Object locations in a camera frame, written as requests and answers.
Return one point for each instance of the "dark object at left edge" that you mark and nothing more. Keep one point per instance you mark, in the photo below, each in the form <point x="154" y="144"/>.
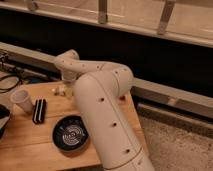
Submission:
<point x="4" y="117"/>

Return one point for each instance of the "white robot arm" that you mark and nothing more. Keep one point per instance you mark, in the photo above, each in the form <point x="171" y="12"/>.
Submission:
<point x="97" y="86"/>

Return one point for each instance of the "dark ceramic bowl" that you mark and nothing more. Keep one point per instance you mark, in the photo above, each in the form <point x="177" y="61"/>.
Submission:
<point x="70" y="134"/>

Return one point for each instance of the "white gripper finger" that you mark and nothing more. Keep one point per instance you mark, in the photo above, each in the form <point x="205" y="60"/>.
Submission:
<point x="55" y="91"/>
<point x="62" y="90"/>

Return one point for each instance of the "small red object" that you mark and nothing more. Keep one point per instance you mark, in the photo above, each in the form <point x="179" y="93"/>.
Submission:
<point x="122" y="98"/>

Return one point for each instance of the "black rectangular block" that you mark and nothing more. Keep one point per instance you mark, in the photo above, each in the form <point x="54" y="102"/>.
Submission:
<point x="39" y="111"/>

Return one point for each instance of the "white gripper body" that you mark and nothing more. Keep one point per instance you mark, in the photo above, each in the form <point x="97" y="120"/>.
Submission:
<point x="69" y="88"/>

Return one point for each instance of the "white plastic cup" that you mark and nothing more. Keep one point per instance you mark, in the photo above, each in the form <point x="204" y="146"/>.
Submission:
<point x="22" y="99"/>

